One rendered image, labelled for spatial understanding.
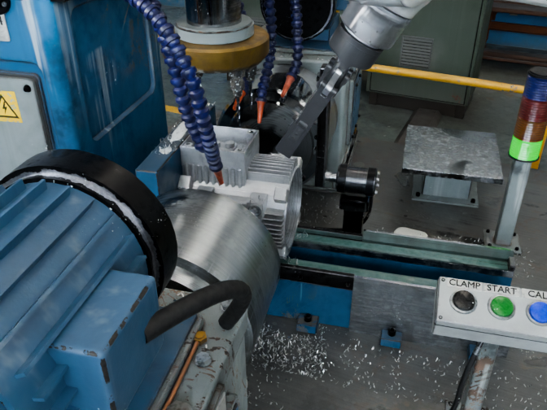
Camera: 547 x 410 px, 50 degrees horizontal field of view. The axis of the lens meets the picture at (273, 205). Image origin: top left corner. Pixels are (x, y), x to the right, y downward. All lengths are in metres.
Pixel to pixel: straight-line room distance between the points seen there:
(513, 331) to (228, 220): 0.41
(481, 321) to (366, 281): 0.29
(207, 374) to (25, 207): 0.24
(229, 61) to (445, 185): 0.83
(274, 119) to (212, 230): 0.51
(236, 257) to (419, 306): 0.43
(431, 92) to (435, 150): 2.57
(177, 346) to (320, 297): 0.56
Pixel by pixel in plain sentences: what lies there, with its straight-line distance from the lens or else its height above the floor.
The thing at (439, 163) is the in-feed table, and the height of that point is 0.92.
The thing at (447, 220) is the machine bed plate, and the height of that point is 0.80.
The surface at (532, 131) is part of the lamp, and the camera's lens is 1.32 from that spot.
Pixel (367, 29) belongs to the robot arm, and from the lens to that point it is 0.86.
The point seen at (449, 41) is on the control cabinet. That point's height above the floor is 0.51.
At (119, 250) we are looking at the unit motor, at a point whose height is 1.32.
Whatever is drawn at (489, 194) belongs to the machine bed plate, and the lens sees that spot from 1.68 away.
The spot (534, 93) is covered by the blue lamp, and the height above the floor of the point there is 1.18.
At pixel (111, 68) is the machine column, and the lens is 1.10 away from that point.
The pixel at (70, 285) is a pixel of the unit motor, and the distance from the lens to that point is 0.47.
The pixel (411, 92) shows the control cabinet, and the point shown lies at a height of 0.14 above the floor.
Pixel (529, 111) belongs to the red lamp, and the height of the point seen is 1.14.
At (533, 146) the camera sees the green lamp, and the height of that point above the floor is 1.07.
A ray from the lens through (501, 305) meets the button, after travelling 0.86.
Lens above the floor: 1.61
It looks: 32 degrees down
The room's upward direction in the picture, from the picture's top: straight up
